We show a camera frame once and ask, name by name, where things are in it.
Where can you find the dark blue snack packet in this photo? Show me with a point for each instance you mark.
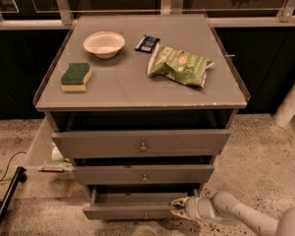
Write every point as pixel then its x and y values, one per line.
pixel 147 44

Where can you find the grey drawer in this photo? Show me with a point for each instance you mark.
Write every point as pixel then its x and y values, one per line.
pixel 132 205
pixel 151 143
pixel 143 174

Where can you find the grey top drawer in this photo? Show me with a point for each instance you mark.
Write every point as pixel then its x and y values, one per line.
pixel 151 143

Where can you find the metal window railing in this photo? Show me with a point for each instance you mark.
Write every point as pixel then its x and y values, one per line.
pixel 63 14

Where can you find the black metal bar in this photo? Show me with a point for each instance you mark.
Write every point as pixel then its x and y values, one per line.
pixel 19 177

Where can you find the green yellow sponge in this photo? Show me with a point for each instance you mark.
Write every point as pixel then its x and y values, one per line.
pixel 76 77

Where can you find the grey bottom drawer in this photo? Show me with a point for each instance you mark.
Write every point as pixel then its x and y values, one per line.
pixel 132 205

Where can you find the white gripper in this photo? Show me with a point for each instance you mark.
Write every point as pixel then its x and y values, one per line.
pixel 194 207

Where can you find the white paper bowl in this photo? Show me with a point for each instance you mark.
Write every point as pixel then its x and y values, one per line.
pixel 104 44

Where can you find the grey middle drawer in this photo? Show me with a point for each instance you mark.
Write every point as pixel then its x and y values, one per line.
pixel 143 174

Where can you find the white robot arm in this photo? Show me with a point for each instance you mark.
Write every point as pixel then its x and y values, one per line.
pixel 225 208

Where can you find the grey drawer cabinet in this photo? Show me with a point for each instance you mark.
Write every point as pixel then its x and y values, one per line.
pixel 120 95

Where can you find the white post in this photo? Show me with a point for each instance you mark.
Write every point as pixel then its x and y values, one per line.
pixel 286 109

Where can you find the green chip bag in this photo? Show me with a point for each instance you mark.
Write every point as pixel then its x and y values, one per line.
pixel 179 66

